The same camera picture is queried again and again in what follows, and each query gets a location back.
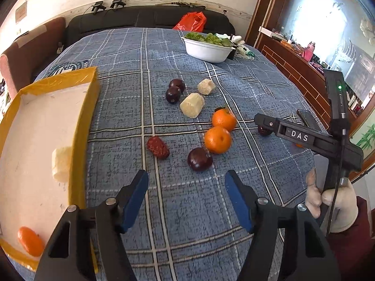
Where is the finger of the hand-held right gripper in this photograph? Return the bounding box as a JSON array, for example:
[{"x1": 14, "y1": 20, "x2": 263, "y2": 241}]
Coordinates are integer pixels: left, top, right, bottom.
[{"x1": 254, "y1": 113, "x2": 282, "y2": 137}]

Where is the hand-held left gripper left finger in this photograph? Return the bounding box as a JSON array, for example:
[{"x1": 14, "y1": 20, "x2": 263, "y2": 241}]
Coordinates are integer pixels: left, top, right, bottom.
[{"x1": 34, "y1": 169, "x2": 149, "y2": 281}]

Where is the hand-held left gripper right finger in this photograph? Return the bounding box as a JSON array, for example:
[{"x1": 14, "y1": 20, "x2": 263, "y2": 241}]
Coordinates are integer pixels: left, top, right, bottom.
[{"x1": 225, "y1": 170, "x2": 342, "y2": 281}]

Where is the orange tangerine with leaf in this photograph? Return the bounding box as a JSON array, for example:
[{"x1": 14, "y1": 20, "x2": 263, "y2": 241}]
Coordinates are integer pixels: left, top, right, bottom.
[{"x1": 211, "y1": 107, "x2": 237, "y2": 132}]

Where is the red jujube date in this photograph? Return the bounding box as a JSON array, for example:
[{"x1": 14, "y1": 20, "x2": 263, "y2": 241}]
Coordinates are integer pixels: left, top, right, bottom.
[{"x1": 146, "y1": 135, "x2": 170, "y2": 160}]

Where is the small peeled sugarcane piece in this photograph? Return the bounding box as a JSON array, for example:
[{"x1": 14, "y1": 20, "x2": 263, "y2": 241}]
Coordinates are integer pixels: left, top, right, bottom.
[{"x1": 197, "y1": 79, "x2": 216, "y2": 96}]

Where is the large peeled sugarcane piece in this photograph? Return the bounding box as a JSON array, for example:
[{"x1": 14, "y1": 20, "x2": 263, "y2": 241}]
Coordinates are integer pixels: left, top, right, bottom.
[{"x1": 180, "y1": 93, "x2": 205, "y2": 118}]

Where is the yellow-rimmed cardboard tray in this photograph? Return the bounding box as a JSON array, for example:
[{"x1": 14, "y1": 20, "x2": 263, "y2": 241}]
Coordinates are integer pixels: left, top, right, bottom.
[{"x1": 0, "y1": 67, "x2": 100, "y2": 273}]

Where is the person's right forearm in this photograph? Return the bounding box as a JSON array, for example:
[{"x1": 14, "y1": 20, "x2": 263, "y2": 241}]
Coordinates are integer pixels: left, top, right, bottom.
[{"x1": 325, "y1": 196, "x2": 375, "y2": 281}]

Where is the person's right hand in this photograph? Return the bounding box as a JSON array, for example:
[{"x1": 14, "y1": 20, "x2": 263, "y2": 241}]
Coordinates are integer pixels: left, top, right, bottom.
[{"x1": 305, "y1": 169, "x2": 358, "y2": 234}]

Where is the black smartphone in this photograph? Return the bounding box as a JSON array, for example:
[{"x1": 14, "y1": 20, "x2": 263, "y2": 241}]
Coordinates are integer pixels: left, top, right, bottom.
[{"x1": 296, "y1": 109, "x2": 326, "y2": 131}]

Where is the blue plaid tablecloth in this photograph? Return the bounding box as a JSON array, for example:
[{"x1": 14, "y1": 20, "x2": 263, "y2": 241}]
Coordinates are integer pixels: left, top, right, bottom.
[{"x1": 6, "y1": 28, "x2": 337, "y2": 281}]

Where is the wooden cabinet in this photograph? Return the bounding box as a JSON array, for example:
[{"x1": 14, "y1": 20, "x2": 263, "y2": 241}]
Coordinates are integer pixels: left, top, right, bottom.
[{"x1": 253, "y1": 26, "x2": 375, "y2": 141}]

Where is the white plastic object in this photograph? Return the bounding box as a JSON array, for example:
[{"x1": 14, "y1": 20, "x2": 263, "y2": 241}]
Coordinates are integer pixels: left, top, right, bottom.
[{"x1": 230, "y1": 33, "x2": 255, "y2": 59}]

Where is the pink bottle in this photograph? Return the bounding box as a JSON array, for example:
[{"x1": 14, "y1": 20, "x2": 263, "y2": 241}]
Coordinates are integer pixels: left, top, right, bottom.
[{"x1": 303, "y1": 41, "x2": 316, "y2": 62}]

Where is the white box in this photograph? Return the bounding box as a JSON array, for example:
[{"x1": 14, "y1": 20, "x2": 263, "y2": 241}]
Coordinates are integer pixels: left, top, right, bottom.
[{"x1": 259, "y1": 26, "x2": 279, "y2": 37}]

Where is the white plastic bowl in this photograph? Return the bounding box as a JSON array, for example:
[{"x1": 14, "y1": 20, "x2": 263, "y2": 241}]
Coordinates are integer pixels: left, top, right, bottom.
[{"x1": 181, "y1": 37, "x2": 235, "y2": 63}]

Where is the green lettuce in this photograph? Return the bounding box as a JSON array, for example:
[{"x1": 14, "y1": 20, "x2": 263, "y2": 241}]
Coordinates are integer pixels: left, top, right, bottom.
[{"x1": 184, "y1": 32, "x2": 232, "y2": 47}]

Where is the red plastic bag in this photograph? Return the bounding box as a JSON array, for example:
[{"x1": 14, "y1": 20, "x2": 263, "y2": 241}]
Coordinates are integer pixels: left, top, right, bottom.
[{"x1": 173, "y1": 12, "x2": 207, "y2": 33}]

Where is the black leather sofa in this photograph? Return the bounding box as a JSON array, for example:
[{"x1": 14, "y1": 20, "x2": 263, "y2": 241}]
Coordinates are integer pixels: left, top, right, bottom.
[{"x1": 64, "y1": 8, "x2": 235, "y2": 49}]

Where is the brown armchair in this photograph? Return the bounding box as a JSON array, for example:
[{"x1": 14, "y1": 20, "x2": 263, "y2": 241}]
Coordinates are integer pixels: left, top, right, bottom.
[{"x1": 0, "y1": 17, "x2": 66, "y2": 100}]

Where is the small wall plaque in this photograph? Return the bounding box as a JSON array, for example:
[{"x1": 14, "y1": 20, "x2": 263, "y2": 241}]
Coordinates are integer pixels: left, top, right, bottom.
[{"x1": 15, "y1": 2, "x2": 28, "y2": 24}]

